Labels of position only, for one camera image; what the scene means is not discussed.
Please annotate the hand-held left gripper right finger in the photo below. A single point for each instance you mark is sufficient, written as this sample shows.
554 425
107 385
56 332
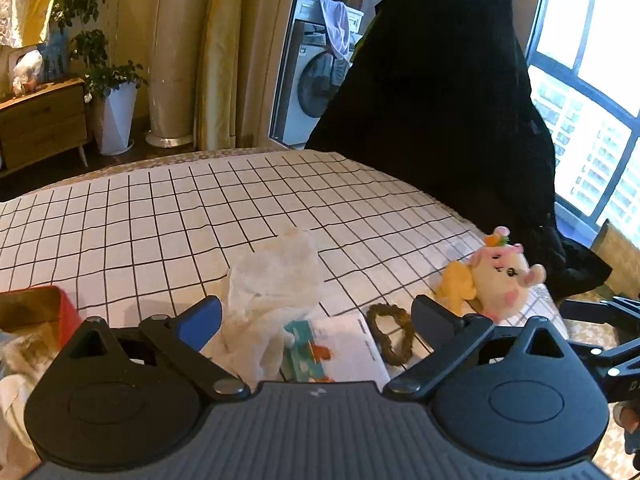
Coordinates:
434 316

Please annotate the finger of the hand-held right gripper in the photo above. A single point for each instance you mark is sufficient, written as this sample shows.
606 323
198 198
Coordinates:
590 355
590 310

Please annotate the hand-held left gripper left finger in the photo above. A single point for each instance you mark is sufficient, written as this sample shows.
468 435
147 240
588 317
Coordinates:
202 321

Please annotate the white plastic bag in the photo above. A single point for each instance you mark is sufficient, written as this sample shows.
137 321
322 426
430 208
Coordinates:
270 280

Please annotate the orange square tin box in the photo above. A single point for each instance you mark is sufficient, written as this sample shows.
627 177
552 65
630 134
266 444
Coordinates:
70 317

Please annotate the person's right hand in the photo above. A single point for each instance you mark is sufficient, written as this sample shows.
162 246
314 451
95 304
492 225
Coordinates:
627 417

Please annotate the yellow plush toy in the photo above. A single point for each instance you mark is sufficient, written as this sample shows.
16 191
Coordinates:
457 285

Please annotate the brown scrunchie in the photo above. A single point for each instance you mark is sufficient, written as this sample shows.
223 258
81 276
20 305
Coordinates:
372 322

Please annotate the beige patterned cushion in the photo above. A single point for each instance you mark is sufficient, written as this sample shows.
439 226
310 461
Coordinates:
620 255

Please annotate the pink and white plush toy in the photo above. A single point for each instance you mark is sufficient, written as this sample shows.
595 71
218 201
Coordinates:
500 280

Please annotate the teal and white tissue packet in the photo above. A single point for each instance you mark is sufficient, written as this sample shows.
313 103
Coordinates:
345 350

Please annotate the white black checked tablecloth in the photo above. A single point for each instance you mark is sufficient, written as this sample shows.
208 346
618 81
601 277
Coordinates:
200 210

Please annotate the black draped cloth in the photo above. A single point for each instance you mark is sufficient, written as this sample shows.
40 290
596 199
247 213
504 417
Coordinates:
440 110

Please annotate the white planter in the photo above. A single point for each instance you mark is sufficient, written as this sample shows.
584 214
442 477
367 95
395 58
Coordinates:
116 120

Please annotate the wooden cabinet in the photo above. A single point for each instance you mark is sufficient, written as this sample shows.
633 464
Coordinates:
40 125

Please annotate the white washing machine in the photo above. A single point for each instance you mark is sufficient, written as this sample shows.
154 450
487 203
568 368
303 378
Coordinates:
310 85

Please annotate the beige rolled mattress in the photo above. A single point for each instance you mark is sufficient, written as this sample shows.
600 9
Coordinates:
180 60

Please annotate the yellow curtain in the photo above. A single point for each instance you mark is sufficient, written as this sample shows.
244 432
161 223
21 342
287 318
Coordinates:
240 60

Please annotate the green potted plant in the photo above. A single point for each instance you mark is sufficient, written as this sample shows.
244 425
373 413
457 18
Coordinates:
95 50

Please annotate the plastic bag on cabinet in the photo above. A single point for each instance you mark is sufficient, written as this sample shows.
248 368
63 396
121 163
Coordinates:
27 72

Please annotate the white hanging garment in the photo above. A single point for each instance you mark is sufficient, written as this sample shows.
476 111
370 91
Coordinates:
337 25

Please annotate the white hanging sheet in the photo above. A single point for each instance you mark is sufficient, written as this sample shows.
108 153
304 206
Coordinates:
25 0

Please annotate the black window frame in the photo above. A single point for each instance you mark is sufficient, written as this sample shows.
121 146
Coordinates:
580 80

